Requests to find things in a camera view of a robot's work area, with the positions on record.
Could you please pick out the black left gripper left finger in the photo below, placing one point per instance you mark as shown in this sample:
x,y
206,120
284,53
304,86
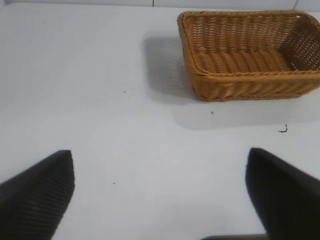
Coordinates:
x,y
32,197

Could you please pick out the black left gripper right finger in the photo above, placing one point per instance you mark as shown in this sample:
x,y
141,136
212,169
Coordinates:
x,y
285,197

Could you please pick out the brown woven wicker basket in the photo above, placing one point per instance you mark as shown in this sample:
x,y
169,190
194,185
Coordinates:
x,y
240,62

